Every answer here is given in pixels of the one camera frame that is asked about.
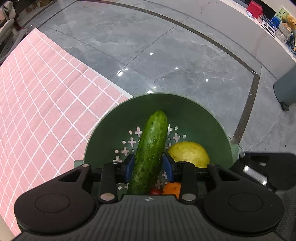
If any yellow-green pear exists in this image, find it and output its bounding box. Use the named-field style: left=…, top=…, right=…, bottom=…
left=168, top=141, right=210, bottom=168

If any pink checkered tablecloth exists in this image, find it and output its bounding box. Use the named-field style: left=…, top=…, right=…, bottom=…
left=1, top=29, right=130, bottom=240

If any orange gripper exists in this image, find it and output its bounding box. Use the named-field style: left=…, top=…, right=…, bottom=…
left=163, top=182, right=181, bottom=200

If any grey trash bin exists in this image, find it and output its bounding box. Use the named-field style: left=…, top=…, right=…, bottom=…
left=273, top=66, right=296, bottom=111

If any red box on bench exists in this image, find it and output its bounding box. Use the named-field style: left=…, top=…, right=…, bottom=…
left=246, top=1, right=263, bottom=19

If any pink office chair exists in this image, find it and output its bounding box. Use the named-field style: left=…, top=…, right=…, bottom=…
left=1, top=1, right=17, bottom=44

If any green cucumber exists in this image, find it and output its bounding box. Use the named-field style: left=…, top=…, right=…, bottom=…
left=127, top=110, right=168, bottom=195

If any green plastic colander bowl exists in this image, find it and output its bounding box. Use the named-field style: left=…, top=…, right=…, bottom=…
left=83, top=93, right=233, bottom=195

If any red cherry tomato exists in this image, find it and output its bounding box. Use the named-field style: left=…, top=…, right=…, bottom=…
left=149, top=187, right=163, bottom=195

